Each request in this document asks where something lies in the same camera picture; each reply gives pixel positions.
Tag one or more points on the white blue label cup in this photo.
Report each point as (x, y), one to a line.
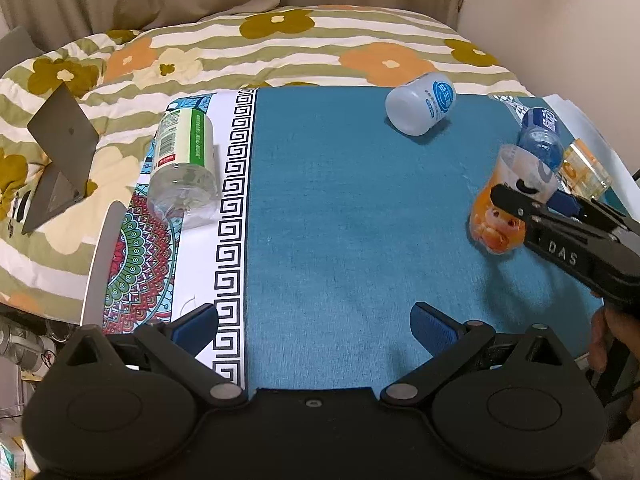
(420, 105)

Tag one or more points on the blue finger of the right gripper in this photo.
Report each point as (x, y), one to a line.
(564, 203)

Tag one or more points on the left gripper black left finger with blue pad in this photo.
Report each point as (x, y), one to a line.
(173, 347)

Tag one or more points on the grey laptop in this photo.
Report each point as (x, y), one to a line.
(69, 140)

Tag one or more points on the clear green label cup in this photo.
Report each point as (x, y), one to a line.
(183, 177)

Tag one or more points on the blue transparent plastic cup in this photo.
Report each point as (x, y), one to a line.
(540, 136)

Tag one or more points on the floral striped bed quilt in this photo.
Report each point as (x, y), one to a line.
(123, 79)

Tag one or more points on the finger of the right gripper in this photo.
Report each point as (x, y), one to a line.
(512, 202)

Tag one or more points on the person's hand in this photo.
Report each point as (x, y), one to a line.
(610, 324)

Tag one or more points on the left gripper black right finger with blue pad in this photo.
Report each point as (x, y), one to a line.
(453, 346)

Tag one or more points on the clear yellow label cup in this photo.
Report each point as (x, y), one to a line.
(583, 173)

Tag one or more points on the orange dragon label cup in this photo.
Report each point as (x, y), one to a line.
(495, 228)

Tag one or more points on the teal patterned table cloth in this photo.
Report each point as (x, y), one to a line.
(303, 326)

